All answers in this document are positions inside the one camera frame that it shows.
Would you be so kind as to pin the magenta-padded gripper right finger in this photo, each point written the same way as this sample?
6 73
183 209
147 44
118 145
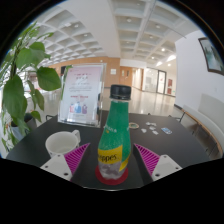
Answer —
165 166

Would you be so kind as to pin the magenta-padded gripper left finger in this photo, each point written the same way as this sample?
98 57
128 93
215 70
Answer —
58 165

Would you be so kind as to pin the green plastic drink bottle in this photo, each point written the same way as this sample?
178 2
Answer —
115 133

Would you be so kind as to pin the white dotted mug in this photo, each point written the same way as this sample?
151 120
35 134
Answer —
61 143

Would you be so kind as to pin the small white sticker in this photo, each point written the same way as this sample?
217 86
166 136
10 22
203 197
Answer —
155 132
150 123
143 130

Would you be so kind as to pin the small blue card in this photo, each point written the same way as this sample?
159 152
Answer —
166 130

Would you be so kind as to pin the colourful round sticker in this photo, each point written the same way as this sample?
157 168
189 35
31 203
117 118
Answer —
134 125

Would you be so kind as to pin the flat round red coaster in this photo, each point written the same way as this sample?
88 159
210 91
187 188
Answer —
111 181

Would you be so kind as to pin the long white bench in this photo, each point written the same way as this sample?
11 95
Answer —
210 116

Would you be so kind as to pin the clear acrylic sign stand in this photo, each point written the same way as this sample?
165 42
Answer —
81 93

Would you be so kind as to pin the green leafy potted plant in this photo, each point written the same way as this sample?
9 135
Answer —
15 96

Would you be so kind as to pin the dark framed landscape picture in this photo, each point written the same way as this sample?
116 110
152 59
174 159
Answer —
213 56

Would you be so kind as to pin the recessed ceiling lights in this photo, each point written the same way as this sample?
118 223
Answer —
129 20

